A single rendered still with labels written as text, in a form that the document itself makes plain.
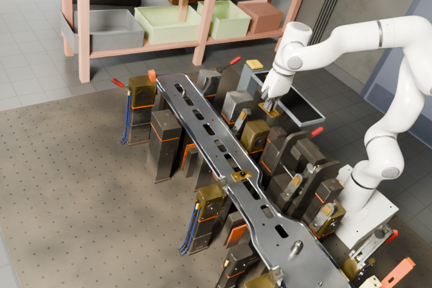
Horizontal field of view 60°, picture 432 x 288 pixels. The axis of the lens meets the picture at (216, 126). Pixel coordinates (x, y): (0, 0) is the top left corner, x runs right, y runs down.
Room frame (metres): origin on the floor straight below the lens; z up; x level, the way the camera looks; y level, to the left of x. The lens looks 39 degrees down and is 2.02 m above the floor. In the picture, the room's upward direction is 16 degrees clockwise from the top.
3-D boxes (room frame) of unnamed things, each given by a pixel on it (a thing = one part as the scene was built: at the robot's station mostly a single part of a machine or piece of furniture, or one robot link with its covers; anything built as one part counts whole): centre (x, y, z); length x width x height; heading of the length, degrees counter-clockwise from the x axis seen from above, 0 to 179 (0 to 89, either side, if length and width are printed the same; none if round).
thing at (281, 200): (0.98, -0.33, 0.85); 0.04 x 0.03 x 0.29; 39
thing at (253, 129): (1.25, -0.18, 0.89); 0.12 x 0.08 x 0.38; 129
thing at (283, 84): (1.15, -0.17, 1.36); 0.10 x 0.07 x 0.11; 135
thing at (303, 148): (1.06, -0.37, 0.95); 0.18 x 0.13 x 0.49; 39
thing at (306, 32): (1.15, -0.17, 1.51); 0.09 x 0.08 x 0.13; 4
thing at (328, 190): (0.97, -0.46, 0.91); 0.07 x 0.05 x 0.42; 129
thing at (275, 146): (1.17, -0.29, 0.89); 0.12 x 0.07 x 0.38; 129
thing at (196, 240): (0.85, -0.04, 0.87); 0.12 x 0.07 x 0.35; 129
